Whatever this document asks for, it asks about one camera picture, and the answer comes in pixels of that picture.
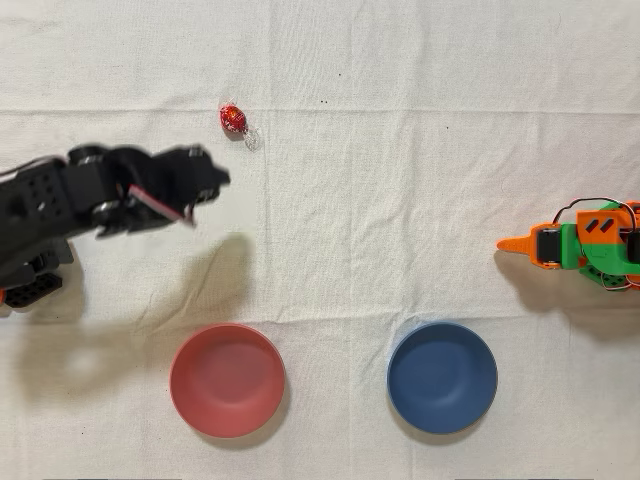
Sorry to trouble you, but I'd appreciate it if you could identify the red candy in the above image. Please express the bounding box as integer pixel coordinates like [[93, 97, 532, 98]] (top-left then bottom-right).
[[218, 102, 262, 153]]

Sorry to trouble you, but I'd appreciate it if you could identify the blue bowl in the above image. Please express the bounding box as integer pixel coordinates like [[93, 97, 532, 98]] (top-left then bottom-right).
[[386, 321, 499, 435]]

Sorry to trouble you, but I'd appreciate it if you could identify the red bowl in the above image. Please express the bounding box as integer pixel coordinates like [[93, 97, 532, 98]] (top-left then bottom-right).
[[169, 322, 287, 440]]

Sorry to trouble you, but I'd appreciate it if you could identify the white tablecloth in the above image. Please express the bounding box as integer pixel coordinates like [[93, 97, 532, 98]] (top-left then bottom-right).
[[0, 0, 640, 480]]

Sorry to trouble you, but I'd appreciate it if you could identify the red white black servo cable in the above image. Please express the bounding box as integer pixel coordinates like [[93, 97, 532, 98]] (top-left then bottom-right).
[[128, 183, 197, 227], [552, 198, 640, 224]]

